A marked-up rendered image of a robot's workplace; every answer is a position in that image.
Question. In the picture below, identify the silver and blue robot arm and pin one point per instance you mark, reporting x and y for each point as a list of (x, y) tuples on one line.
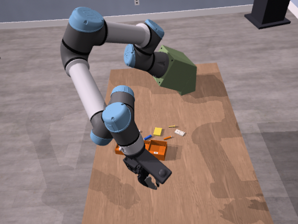
[(87, 28)]

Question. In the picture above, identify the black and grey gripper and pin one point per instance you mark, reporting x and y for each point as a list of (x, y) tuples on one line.
[(143, 175)]

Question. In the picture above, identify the orange rack of bins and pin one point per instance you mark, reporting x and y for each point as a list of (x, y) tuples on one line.
[(155, 147)]

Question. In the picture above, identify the white domino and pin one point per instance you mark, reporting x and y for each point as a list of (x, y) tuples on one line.
[(181, 133)]

